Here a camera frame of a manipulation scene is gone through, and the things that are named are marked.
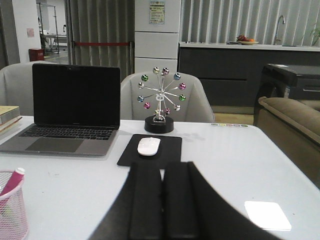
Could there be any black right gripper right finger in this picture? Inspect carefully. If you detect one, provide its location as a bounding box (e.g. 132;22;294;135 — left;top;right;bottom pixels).
164;162;277;240

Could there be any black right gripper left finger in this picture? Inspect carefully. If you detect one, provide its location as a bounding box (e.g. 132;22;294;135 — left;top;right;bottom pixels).
89;162;162;240

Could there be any pink highlighter pen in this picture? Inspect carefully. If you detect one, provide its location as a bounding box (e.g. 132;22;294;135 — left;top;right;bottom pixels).
0;167;25;196

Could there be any green highlighter pen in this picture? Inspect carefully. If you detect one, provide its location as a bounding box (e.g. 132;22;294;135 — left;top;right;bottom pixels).
2;204;15;219

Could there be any pink mesh pen holder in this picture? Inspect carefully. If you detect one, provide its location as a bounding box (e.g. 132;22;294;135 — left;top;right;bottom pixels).
0;167;29;240

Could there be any black mouse pad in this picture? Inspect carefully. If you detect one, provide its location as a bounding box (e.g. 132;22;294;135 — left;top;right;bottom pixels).
117;134;182;169

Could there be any white computer mouse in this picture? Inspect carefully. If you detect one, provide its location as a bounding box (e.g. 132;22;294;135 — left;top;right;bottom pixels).
137;137;161;156

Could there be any ferris wheel desk toy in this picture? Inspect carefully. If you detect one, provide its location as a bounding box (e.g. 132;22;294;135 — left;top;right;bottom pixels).
137;66;181;134

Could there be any grey chair right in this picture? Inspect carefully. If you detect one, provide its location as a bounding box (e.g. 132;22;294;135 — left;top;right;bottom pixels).
120;71;215;123

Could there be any grey chair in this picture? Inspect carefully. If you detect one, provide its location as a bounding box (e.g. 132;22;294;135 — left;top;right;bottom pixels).
0;60;68;125
120;71;215;123

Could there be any grey laptop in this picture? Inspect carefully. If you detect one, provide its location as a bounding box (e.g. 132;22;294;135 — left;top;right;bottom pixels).
0;63;121;156

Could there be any olive sofa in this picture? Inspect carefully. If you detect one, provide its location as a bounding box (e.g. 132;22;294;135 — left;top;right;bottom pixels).
254;96;320;187

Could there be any dark kitchen counter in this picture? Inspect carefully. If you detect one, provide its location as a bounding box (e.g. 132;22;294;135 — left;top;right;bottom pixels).
178;42;320;108

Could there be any bottom yellow book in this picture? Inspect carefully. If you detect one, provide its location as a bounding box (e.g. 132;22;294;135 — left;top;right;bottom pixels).
0;122;22;144

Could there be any yellow book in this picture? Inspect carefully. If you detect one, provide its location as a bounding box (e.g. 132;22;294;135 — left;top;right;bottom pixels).
0;122;22;144
0;105;20;125

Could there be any middle white book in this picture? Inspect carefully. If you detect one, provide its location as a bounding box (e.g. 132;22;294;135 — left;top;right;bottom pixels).
0;116;23;133

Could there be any top yellow book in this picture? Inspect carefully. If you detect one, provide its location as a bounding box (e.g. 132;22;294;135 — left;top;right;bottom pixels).
0;105;20;125

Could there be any black side table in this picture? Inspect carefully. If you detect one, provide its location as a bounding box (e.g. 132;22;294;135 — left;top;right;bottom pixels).
253;63;320;126

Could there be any fruit bowl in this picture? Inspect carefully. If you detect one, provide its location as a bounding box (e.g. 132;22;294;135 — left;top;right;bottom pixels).
236;35;259;46

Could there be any grey chair left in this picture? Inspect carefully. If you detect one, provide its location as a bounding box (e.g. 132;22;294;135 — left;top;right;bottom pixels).
0;60;68;125

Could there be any white poster pillar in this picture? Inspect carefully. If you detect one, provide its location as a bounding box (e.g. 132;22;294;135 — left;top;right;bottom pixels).
134;0;182;73

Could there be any chrome faucet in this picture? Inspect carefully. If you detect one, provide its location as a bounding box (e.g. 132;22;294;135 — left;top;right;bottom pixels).
273;15;286;45

